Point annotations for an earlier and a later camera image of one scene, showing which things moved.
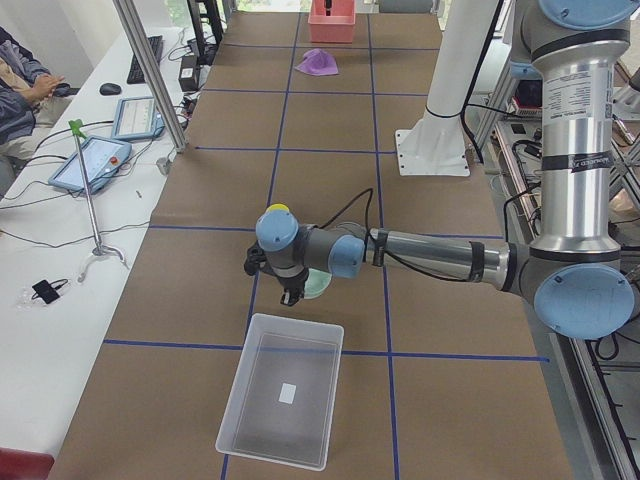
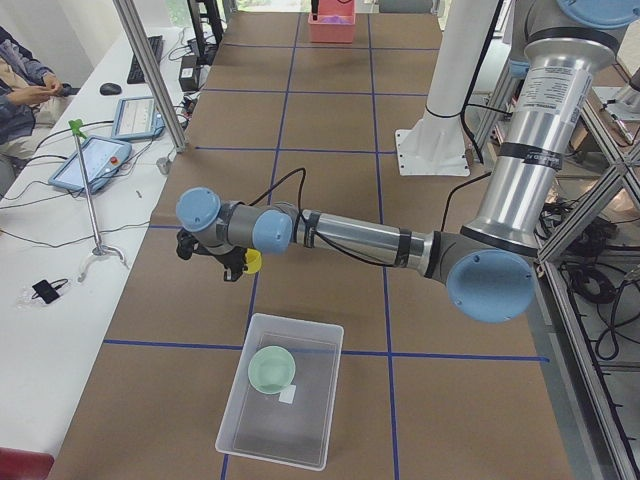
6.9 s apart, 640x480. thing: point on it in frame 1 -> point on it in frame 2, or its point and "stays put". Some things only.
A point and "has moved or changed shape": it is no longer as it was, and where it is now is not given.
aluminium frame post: (175, 134) stays put
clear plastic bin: (281, 401) stays put
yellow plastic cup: (277, 206) has moved or changed shape
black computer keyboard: (135, 76) stays put
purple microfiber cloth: (318, 61) -> (337, 19)
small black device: (46, 290) stays put
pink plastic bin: (335, 28) stays put
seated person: (32, 100) stays put
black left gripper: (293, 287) -> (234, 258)
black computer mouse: (108, 89) stays put
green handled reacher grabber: (99, 249) stays put
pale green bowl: (316, 282) -> (270, 368)
